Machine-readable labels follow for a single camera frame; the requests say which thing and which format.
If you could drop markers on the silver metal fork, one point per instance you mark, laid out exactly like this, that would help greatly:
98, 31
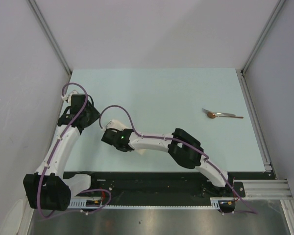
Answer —
218, 113

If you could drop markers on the right aluminium corner post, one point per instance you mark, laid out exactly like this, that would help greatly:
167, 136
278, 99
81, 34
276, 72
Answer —
263, 35

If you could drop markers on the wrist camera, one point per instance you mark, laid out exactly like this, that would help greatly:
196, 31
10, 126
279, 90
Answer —
115, 124
74, 99

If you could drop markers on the white cloth napkin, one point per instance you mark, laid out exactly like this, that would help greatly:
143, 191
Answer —
141, 151

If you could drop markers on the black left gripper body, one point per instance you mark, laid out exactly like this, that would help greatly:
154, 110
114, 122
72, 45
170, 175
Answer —
92, 115

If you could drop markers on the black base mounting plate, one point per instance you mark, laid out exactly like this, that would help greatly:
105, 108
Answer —
152, 184

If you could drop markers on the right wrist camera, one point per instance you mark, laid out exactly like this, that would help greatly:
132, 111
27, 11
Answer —
115, 124

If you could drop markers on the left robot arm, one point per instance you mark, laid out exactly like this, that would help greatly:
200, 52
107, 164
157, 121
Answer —
46, 188

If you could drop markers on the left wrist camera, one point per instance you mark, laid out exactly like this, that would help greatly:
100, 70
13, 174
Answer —
74, 99

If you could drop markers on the aluminium frame rail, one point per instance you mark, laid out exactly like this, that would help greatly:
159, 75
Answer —
266, 189

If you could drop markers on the aluminium corner post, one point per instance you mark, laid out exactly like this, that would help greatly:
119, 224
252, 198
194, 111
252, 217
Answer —
38, 14
263, 35

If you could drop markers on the left aluminium corner post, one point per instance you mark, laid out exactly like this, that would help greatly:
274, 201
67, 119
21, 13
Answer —
38, 14

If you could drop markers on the white slotted cable duct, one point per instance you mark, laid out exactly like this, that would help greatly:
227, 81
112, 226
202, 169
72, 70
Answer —
150, 203

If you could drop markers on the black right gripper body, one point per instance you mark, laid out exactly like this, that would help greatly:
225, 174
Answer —
121, 131

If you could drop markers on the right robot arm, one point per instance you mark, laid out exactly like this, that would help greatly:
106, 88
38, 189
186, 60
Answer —
185, 150

